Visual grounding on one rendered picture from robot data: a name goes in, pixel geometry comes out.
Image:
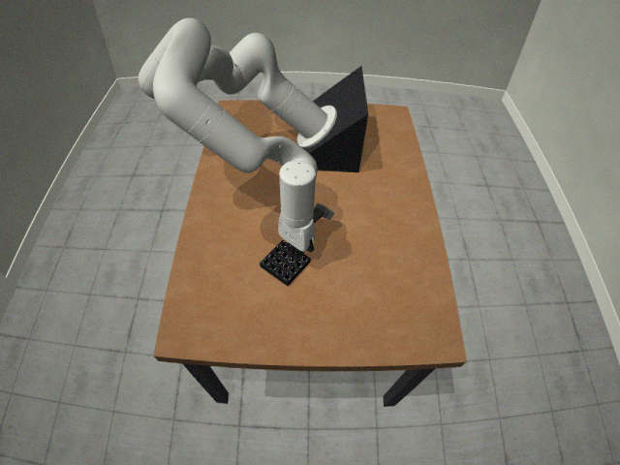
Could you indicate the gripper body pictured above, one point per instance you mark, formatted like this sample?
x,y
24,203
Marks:
x,y
299,237

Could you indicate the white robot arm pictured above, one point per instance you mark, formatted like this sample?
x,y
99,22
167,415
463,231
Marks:
x,y
185,63

